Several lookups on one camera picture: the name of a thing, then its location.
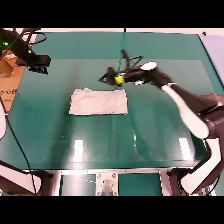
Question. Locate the silver frame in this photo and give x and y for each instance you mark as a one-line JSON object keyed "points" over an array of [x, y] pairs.
{"points": [[106, 182]]}

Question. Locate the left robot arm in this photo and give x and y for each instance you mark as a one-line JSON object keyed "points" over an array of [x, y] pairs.
{"points": [[18, 46]]}

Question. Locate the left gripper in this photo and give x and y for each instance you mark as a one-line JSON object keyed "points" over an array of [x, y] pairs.
{"points": [[40, 62]]}

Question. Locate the white garment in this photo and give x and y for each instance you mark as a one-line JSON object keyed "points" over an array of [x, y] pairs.
{"points": [[98, 102]]}

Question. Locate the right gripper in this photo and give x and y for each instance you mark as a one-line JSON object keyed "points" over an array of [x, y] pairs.
{"points": [[111, 77]]}

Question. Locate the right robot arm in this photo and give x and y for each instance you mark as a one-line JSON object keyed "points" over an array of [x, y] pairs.
{"points": [[186, 110]]}

